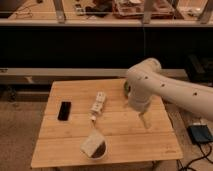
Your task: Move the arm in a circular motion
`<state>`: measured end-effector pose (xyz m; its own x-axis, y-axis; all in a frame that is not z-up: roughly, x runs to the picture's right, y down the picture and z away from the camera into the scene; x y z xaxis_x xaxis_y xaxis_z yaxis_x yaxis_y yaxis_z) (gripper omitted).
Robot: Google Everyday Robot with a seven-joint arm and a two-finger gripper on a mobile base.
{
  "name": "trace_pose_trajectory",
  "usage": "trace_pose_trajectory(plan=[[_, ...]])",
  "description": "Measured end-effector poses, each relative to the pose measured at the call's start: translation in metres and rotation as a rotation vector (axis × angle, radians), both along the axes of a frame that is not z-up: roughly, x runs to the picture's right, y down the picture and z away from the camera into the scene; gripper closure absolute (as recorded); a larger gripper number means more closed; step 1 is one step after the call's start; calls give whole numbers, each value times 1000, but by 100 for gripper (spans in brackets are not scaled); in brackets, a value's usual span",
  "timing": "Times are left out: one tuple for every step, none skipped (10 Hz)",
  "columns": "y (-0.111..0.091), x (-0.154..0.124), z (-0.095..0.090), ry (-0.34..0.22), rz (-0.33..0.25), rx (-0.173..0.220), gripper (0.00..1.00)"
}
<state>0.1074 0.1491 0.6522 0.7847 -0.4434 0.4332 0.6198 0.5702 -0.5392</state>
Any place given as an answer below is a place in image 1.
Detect black power adapter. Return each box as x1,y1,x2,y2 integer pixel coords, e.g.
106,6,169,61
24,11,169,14
187,125,213,144

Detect translucent yellow tool tip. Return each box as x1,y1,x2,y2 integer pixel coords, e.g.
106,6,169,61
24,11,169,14
139,113,151,129

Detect metal shelf rail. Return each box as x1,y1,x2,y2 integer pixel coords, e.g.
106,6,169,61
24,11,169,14
0,68,126,77

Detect black floor cable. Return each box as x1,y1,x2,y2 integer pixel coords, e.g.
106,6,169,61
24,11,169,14
176,142,213,171

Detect green bowl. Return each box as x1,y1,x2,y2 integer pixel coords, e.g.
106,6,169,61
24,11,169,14
123,81,130,97

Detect black smartphone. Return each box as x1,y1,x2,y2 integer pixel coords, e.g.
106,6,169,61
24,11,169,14
58,102,71,121

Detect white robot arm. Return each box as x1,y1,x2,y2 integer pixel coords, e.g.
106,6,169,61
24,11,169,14
126,58,213,121

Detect wooden table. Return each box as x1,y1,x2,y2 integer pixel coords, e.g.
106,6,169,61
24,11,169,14
30,78,184,169

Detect white bowl dark contents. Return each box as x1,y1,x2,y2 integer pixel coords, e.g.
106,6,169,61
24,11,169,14
90,141,107,160

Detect cluttered tray on shelf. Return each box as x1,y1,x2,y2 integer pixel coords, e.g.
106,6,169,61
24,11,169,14
112,0,174,18

